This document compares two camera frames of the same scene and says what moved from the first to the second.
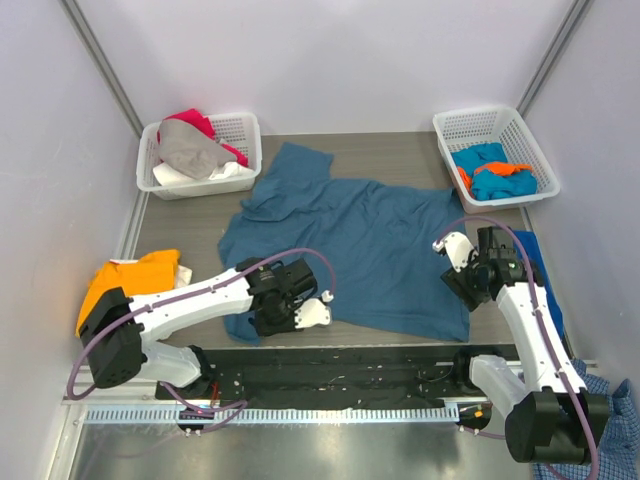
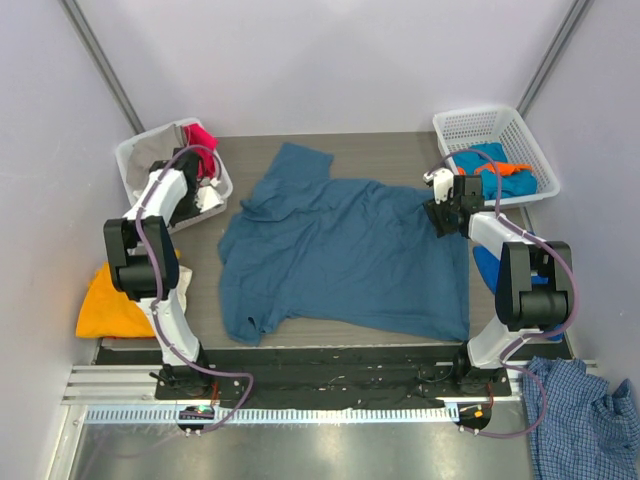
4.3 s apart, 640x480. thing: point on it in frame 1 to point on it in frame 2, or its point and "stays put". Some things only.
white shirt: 164,176 to 136,188
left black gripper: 270,322 to 187,209
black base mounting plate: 335,376 stays put
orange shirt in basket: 500,167 stays put
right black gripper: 461,286 to 441,218
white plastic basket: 239,131 to 137,157
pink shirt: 193,117 to 203,143
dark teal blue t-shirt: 390,281 stays put
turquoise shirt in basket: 487,185 stays put
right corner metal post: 551,56 stays put
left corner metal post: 99,59 stays put
